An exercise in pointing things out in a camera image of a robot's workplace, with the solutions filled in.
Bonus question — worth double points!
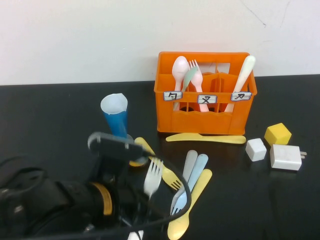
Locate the cream plastic knife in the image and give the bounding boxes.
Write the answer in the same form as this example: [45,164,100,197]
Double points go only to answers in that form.
[223,55,257,114]

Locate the orange plastic cutlery holder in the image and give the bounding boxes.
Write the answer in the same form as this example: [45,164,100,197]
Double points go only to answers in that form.
[153,51,258,135]

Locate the yellow foam cube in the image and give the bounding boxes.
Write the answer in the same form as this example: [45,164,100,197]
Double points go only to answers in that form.
[263,122,293,146]

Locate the white charger plug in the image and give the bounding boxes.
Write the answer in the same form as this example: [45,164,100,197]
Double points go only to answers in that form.
[269,143,308,172]

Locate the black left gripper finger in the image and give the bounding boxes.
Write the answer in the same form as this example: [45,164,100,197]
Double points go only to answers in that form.
[129,171,154,199]
[134,197,164,222]

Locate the yellow round plastic disc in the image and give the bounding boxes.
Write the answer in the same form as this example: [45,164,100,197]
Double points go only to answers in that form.
[128,155,149,168]

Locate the green plastic knife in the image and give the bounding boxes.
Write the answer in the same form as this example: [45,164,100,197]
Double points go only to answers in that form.
[180,66,200,93]

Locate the white foam cube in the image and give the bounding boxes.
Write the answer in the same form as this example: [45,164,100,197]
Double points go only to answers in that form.
[245,138,268,163]

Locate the white plastic spoon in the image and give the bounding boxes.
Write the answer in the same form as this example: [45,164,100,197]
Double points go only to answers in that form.
[171,55,190,111]

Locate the yellow plastic knife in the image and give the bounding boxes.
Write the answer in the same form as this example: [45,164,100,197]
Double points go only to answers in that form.
[165,132,247,145]

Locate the pink plastic fork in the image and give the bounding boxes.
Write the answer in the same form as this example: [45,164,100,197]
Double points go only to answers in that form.
[187,59,211,113]

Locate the yellow plastic spoon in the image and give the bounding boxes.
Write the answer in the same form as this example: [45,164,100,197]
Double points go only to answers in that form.
[166,168,214,240]

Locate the yellow plastic fork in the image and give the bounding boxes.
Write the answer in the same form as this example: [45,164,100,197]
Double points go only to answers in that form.
[134,136,184,191]

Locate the light blue plastic fork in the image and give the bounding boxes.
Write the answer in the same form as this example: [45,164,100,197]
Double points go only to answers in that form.
[169,153,209,216]

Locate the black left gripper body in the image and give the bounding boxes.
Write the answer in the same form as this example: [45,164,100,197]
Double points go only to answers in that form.
[91,155,141,216]

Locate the blue paper cone cup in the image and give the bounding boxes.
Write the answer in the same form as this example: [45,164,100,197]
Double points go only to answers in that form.
[100,92,135,151]

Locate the grey plastic fork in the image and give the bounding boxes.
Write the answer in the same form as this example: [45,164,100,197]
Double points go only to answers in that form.
[181,149,199,186]

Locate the black cable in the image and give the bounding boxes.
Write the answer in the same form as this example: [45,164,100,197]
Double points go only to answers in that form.
[82,152,193,234]

